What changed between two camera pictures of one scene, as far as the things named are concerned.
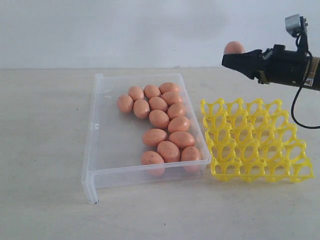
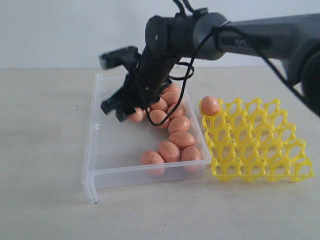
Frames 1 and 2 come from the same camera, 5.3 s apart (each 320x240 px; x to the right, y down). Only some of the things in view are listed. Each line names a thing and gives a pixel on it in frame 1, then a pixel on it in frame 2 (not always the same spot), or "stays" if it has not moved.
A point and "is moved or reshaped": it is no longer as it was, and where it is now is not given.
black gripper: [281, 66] -> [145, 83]
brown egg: [152, 163] stays
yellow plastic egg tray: [254, 141] stays
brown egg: [182, 139] stays
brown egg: [233, 47] is moved or reshaped
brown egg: [169, 151] stays
